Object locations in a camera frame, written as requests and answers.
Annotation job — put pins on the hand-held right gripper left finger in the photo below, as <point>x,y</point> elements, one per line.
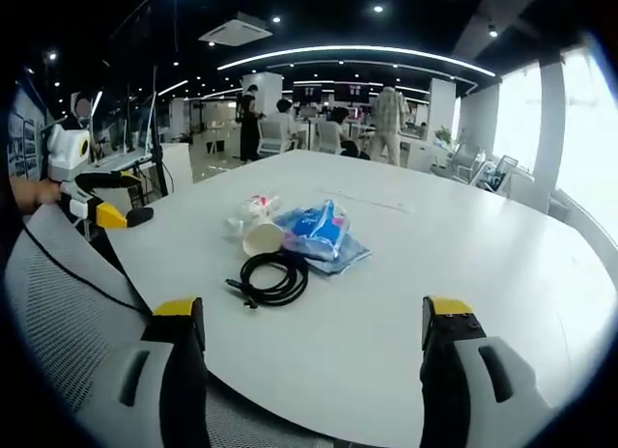
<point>145,395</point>

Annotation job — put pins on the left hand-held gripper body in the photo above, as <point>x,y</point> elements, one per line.
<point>65,148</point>

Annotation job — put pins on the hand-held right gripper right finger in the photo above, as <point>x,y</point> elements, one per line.
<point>463,395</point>

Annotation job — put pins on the white red wrapper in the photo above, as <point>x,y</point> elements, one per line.
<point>258,205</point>

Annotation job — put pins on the white paper cup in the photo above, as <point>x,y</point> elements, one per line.
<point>263,239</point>

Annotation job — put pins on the translucent blue plastic bag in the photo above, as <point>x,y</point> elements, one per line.
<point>345,260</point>

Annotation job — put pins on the blue printed plastic bag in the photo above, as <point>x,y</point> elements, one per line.
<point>316,223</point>

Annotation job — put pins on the person's left hand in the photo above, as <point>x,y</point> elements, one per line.
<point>36,193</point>

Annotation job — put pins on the black floor stand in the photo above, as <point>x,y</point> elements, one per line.
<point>160,170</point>

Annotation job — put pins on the white mesh office chair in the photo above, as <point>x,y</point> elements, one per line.
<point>58,303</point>

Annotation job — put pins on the white table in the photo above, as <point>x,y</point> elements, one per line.
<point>367,332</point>

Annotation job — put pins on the ceiling air conditioner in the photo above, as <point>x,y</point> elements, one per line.
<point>235,32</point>

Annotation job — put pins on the grey office chair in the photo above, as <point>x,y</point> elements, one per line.
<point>497,175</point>
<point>467,162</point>

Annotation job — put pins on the green potted plant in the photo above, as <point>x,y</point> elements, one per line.
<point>443,136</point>

